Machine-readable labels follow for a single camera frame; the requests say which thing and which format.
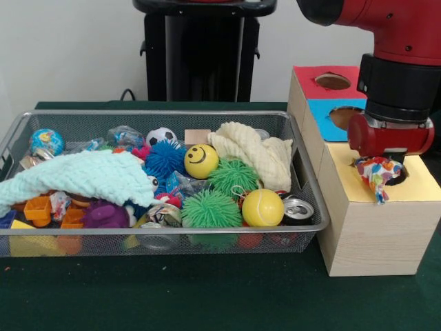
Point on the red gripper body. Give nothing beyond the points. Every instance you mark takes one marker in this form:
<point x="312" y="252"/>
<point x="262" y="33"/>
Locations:
<point x="389" y="139"/>

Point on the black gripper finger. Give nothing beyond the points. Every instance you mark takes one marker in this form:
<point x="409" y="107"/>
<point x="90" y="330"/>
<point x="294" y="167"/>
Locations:
<point x="398" y="158"/>

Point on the colourful polka dot cloth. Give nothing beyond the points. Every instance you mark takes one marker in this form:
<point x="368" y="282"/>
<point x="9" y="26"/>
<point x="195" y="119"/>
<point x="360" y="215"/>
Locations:
<point x="377" y="174"/>

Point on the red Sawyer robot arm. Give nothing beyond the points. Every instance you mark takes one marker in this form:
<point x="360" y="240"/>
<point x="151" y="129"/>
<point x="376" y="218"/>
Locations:
<point x="396" y="51"/>

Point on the wooden box with three holes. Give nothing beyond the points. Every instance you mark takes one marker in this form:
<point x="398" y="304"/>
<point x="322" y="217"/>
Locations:
<point x="375" y="234"/>

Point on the clear mesh bin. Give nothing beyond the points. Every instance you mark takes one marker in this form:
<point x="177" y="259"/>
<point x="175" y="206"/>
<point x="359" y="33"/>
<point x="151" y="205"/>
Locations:
<point x="241" y="241"/>

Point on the crushed drink can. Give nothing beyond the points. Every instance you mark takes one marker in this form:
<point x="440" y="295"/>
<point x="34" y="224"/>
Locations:
<point x="298" y="210"/>

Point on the cream waffle cloth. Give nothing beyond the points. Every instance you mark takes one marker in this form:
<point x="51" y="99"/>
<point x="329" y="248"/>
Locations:
<point x="262" y="155"/>

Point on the yellow tennis ball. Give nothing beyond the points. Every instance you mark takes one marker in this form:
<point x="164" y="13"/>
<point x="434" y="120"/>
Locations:
<point x="263" y="207"/>

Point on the green spiky rubber ball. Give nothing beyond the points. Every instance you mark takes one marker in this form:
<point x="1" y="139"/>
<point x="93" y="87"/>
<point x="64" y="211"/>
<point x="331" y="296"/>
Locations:
<point x="233" y="174"/>
<point x="211" y="208"/>

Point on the yellow smiley ball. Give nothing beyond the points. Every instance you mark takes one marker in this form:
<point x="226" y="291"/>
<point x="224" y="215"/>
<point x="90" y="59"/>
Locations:
<point x="201" y="161"/>

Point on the blue spiky rubber ball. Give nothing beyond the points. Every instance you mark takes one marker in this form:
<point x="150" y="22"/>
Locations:
<point x="166" y="155"/>

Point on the small soccer ball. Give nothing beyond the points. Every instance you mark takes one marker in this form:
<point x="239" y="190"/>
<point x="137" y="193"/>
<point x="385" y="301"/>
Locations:
<point x="161" y="137"/>

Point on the dark green table cloth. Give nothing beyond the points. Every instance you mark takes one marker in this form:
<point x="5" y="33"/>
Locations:
<point x="206" y="293"/>

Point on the mint knitted cloth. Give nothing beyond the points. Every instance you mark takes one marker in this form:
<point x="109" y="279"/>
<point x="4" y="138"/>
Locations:
<point x="86" y="172"/>

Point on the blue globe ball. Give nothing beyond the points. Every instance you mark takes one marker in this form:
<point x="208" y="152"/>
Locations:
<point x="46" y="141"/>

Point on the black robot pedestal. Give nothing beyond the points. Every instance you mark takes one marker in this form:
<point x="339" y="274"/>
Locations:
<point x="203" y="51"/>

